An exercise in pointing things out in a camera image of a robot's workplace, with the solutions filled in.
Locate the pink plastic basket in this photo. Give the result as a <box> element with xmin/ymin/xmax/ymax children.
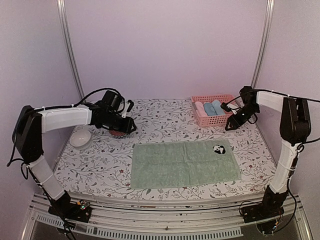
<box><xmin>190</xmin><ymin>94</ymin><xmax>234</xmax><ymax>127</ymax></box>

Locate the rolled blue towel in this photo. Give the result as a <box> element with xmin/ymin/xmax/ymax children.
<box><xmin>203</xmin><ymin>102</ymin><xmax>217</xmax><ymax>117</ymax></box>

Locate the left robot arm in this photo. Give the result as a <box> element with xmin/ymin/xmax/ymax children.
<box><xmin>7</xmin><ymin>88</ymin><xmax>137</xmax><ymax>217</ymax></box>

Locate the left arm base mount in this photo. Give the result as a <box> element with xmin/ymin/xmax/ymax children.
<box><xmin>48</xmin><ymin>200</ymin><xmax>93</xmax><ymax>223</ymax></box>

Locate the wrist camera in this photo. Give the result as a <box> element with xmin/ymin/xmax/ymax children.
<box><xmin>220</xmin><ymin>102</ymin><xmax>241</xmax><ymax>115</ymax></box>
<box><xmin>121</xmin><ymin>99</ymin><xmax>134</xmax><ymax>119</ymax></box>

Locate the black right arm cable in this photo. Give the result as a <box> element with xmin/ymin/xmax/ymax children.
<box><xmin>249</xmin><ymin>88</ymin><xmax>320</xmax><ymax>233</ymax></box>

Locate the right aluminium frame post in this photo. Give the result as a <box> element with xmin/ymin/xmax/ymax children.
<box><xmin>251</xmin><ymin>0</ymin><xmax>275</xmax><ymax>89</ymax></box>

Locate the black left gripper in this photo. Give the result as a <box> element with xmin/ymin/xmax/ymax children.
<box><xmin>105</xmin><ymin>111</ymin><xmax>137</xmax><ymax>134</ymax></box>

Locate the aluminium frame post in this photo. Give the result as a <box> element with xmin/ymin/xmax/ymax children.
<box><xmin>251</xmin><ymin>0</ymin><xmax>275</xmax><ymax>89</ymax></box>
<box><xmin>56</xmin><ymin>0</ymin><xmax>85</xmax><ymax>99</ymax></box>

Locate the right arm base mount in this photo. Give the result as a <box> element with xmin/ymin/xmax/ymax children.
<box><xmin>239</xmin><ymin>203</ymin><xmax>285</xmax><ymax>223</ymax></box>

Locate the green panda towel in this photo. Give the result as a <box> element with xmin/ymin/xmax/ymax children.
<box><xmin>130</xmin><ymin>138</ymin><xmax>241</xmax><ymax>189</ymax></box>

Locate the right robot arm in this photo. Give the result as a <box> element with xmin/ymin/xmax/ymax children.
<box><xmin>225</xmin><ymin>86</ymin><xmax>311</xmax><ymax>218</ymax></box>

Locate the floral table mat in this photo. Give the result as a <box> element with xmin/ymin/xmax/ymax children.
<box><xmin>55</xmin><ymin>99</ymin><xmax>276</xmax><ymax>201</ymax></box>

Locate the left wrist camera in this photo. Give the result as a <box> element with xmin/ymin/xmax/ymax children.
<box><xmin>121</xmin><ymin>99</ymin><xmax>134</xmax><ymax>119</ymax></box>

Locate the front aluminium rail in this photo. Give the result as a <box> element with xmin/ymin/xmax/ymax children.
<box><xmin>22</xmin><ymin>193</ymin><xmax>312</xmax><ymax>240</ymax></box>

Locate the left aluminium frame post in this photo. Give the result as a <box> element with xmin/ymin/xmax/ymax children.
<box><xmin>56</xmin><ymin>0</ymin><xmax>85</xmax><ymax>99</ymax></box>

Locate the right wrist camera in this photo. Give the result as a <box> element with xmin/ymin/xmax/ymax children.
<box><xmin>220</xmin><ymin>102</ymin><xmax>241</xmax><ymax>115</ymax></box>

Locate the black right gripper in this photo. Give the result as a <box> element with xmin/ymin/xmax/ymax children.
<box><xmin>225</xmin><ymin>103</ymin><xmax>260</xmax><ymax>131</ymax></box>

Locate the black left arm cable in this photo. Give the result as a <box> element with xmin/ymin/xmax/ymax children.
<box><xmin>6</xmin><ymin>87</ymin><xmax>123</xmax><ymax>167</ymax></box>

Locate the white ceramic bowl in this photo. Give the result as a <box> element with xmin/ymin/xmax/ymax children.
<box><xmin>69</xmin><ymin>129</ymin><xmax>92</xmax><ymax>150</ymax></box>

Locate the light blue towel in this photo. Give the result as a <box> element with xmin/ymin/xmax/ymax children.
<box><xmin>211</xmin><ymin>99</ymin><xmax>225</xmax><ymax>116</ymax></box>

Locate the rolled pink towel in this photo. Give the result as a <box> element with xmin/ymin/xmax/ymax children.
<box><xmin>194</xmin><ymin>101</ymin><xmax>208</xmax><ymax>117</ymax></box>

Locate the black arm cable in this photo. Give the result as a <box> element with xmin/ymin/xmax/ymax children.
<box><xmin>249</xmin><ymin>88</ymin><xmax>320</xmax><ymax>233</ymax></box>
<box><xmin>6</xmin><ymin>87</ymin><xmax>123</xmax><ymax>167</ymax></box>

